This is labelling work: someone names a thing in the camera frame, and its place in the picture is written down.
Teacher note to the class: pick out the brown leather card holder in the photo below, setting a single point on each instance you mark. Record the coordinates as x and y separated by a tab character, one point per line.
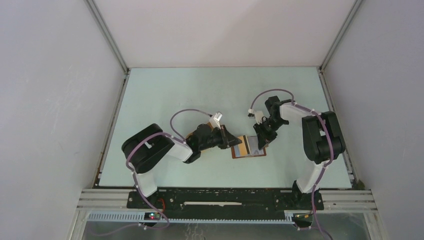
254	148

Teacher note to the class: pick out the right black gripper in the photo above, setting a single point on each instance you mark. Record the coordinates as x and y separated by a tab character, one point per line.
264	137

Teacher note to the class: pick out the orange plastic card tray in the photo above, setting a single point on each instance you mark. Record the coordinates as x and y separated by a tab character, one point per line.
201	138

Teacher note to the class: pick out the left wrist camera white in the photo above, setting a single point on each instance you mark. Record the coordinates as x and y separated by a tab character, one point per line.
214	120

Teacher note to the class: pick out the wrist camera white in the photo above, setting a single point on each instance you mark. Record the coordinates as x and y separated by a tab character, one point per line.
257	115
214	120

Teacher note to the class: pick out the aluminium frame rail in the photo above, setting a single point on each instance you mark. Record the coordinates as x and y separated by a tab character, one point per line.
333	201

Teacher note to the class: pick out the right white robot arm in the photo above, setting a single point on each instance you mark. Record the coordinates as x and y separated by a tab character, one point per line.
322	137

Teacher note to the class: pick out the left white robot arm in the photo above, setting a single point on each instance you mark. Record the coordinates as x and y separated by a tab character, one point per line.
144	150

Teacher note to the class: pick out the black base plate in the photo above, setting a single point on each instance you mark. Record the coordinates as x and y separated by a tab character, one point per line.
257	203

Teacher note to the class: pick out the white cable duct strip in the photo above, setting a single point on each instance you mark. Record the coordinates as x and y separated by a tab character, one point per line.
138	217

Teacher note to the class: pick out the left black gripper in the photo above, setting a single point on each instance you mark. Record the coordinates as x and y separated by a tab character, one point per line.
227	140

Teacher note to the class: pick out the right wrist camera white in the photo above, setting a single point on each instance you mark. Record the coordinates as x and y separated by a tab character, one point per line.
257	115

